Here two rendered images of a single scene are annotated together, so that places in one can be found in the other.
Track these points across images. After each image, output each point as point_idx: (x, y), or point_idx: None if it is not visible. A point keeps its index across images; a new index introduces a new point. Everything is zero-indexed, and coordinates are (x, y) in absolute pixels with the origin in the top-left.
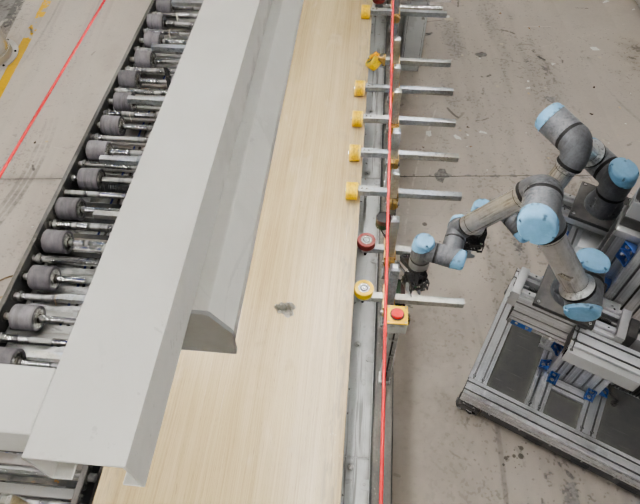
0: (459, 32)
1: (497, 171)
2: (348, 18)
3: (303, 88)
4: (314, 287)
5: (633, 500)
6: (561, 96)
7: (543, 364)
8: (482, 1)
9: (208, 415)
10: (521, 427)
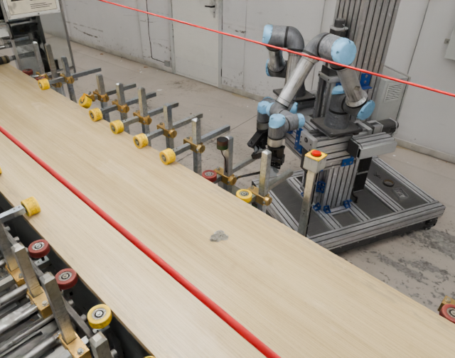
0: None
1: (178, 157)
2: (33, 93)
3: (50, 133)
4: (217, 214)
5: (401, 239)
6: None
7: (316, 207)
8: (75, 93)
9: (270, 334)
10: (342, 243)
